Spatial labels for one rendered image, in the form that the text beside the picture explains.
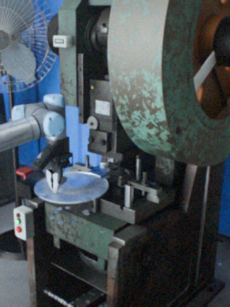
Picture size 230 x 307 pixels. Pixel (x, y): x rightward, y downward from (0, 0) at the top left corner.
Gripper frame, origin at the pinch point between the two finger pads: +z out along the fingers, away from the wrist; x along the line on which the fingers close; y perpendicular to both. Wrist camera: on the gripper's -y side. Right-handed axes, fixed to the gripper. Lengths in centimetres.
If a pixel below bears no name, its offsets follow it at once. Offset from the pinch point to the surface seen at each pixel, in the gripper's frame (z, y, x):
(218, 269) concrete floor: 80, 110, -22
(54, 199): 1.8, -2.5, -3.1
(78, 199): 1.6, 2.7, -10.3
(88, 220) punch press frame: 15.1, 12.5, -6.4
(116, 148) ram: -11.4, 28.1, -7.2
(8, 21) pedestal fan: -58, 43, 76
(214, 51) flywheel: -51, 29, -45
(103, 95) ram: -31.7, 28.0, -0.1
